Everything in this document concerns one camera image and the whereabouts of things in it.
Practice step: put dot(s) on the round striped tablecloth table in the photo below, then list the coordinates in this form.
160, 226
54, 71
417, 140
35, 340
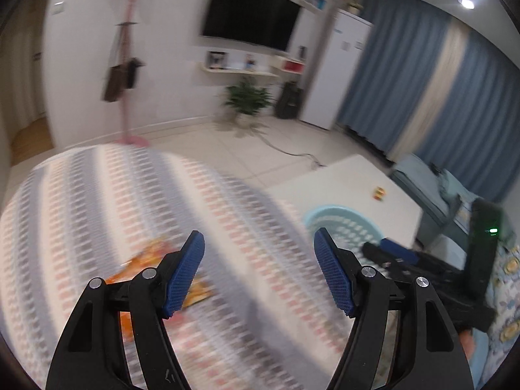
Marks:
122, 211

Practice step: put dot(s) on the light blue sofa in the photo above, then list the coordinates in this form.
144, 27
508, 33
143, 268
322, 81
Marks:
426, 187

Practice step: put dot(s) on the flower ornament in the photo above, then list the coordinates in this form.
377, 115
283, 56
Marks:
355, 8

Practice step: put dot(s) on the black guitar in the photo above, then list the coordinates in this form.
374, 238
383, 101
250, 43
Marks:
288, 101

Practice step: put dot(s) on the white coffee table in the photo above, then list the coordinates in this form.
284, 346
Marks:
345, 178

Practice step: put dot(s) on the pen holder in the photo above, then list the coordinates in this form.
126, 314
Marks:
250, 62

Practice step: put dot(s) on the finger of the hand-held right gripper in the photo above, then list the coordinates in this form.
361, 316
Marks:
400, 252
375, 254

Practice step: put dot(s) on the orange snack packet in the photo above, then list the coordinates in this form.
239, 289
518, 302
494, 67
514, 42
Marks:
150, 252

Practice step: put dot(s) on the light blue plastic basket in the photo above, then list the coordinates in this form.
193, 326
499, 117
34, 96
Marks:
349, 221

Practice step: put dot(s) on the white low wall shelf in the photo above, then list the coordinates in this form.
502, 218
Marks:
239, 71

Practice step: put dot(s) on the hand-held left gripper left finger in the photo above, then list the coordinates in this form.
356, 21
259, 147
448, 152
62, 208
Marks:
185, 272

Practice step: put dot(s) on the green potted plant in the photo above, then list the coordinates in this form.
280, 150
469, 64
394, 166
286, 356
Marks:
245, 99

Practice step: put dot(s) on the black hanging bag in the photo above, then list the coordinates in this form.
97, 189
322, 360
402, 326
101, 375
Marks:
132, 74

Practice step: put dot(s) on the red and white drawer box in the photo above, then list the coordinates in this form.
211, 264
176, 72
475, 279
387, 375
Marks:
290, 65

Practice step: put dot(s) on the floral cloth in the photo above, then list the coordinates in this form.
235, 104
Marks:
503, 333

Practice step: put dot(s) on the pink coat rack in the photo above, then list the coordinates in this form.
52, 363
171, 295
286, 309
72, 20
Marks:
128, 48

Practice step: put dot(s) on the butterfly picture frame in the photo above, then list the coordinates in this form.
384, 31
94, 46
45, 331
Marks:
216, 60

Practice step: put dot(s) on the blue and beige curtain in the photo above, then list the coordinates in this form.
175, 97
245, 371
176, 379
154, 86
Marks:
426, 89

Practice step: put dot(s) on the ceiling light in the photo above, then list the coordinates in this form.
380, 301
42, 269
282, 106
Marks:
467, 3

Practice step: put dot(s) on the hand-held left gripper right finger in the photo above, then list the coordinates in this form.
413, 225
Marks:
335, 276

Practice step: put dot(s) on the white light switch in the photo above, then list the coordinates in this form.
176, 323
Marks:
59, 7

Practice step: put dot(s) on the small yellow red toy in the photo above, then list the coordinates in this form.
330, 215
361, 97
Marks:
379, 193

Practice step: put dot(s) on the brown hanging bag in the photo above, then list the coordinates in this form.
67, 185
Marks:
111, 85

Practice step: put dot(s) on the black wall television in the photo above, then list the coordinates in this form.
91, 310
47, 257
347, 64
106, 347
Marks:
252, 12

